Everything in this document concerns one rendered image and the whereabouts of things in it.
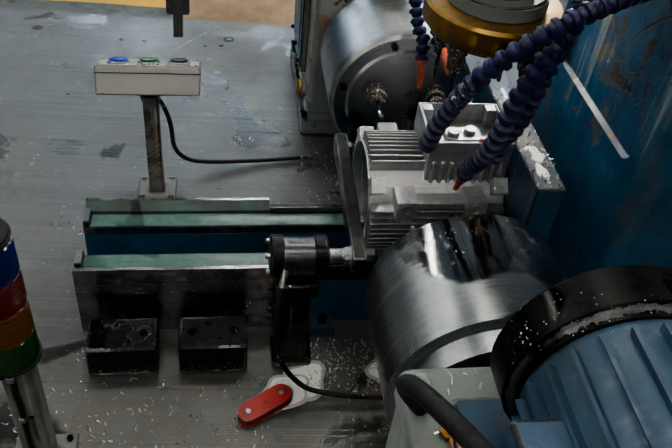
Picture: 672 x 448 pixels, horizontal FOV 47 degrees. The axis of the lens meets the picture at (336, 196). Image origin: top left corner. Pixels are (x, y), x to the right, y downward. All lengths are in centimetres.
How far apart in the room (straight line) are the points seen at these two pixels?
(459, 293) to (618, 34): 46
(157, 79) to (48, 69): 58
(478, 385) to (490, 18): 44
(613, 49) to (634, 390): 66
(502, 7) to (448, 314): 37
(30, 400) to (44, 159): 69
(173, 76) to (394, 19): 38
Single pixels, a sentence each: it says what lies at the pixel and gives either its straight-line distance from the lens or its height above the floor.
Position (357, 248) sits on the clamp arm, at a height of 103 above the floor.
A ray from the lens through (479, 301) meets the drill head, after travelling 84.
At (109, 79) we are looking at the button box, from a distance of 132.
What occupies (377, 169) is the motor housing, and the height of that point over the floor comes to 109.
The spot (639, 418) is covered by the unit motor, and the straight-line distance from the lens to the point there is 55.
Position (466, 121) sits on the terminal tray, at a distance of 118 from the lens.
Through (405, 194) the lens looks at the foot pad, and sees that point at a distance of 108.
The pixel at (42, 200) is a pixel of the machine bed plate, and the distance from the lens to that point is 149.
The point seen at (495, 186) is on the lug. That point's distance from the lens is 111.
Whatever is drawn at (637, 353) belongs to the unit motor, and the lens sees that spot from 58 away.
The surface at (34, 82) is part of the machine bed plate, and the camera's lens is 182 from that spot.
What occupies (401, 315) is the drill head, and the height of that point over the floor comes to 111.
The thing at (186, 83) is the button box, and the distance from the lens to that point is 131.
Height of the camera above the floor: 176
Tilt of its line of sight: 40 degrees down
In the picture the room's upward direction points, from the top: 7 degrees clockwise
